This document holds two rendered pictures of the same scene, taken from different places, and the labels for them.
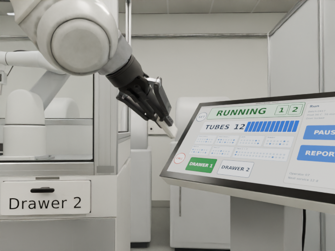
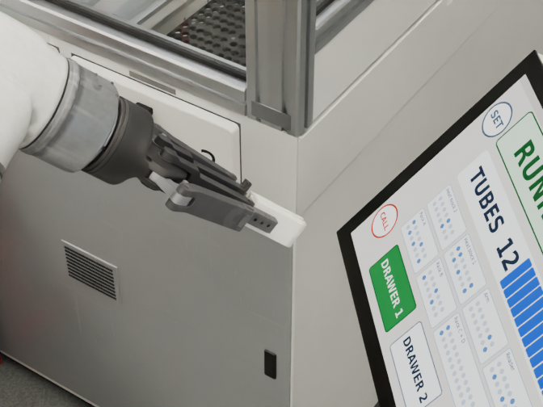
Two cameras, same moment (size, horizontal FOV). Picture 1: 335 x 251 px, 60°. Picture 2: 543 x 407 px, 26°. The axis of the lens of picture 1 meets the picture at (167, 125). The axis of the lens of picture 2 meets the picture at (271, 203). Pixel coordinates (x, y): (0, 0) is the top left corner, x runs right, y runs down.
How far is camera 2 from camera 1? 0.95 m
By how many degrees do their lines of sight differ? 55
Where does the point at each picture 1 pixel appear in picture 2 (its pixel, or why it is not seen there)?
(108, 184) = (279, 148)
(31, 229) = not seen: hidden behind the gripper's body
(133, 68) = (114, 169)
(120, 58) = (69, 163)
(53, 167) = (161, 65)
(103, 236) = (268, 243)
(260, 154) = (463, 386)
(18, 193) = not seen: hidden behind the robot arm
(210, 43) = not seen: outside the picture
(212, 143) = (444, 248)
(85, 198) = (225, 161)
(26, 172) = (111, 53)
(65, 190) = (183, 127)
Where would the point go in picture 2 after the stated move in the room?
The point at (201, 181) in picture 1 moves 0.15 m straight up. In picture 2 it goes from (364, 334) to (373, 232)
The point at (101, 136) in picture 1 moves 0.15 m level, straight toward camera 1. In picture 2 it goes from (261, 36) to (204, 104)
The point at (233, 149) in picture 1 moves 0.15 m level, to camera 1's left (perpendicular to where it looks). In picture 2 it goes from (449, 312) to (325, 246)
